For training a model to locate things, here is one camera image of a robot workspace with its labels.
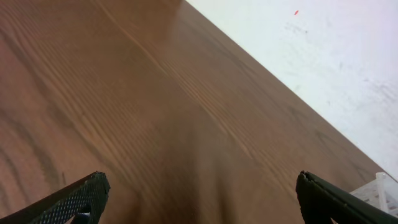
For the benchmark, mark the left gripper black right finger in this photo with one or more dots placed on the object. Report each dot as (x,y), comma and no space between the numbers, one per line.
(323,203)

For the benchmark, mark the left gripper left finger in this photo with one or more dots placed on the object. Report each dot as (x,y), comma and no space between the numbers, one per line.
(83,201)

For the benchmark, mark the clear plastic basket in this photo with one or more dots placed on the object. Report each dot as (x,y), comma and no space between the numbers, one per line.
(380,193)

